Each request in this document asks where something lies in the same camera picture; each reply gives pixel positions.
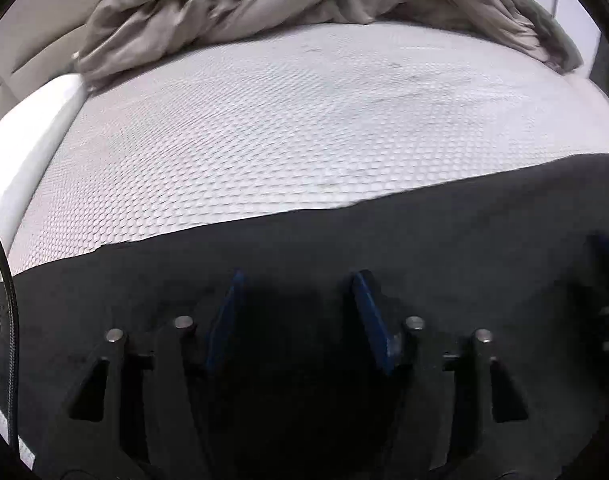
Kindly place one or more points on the grey duvet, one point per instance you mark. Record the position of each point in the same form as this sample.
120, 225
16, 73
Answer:
284, 0

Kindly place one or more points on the bed with honeycomb mattress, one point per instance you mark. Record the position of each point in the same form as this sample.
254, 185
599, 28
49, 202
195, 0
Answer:
284, 135

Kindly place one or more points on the beige padded headboard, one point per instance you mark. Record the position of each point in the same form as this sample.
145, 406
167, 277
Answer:
34, 35

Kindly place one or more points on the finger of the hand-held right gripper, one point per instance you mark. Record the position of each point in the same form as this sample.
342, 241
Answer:
604, 280

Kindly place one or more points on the white pillow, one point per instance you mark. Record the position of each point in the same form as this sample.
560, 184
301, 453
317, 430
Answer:
29, 140

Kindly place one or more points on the black pants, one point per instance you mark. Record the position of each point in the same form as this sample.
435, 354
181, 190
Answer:
434, 240

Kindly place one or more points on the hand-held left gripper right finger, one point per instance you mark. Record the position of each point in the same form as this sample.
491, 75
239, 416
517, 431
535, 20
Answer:
372, 320

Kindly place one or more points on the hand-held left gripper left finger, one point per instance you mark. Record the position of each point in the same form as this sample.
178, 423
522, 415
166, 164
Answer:
224, 320

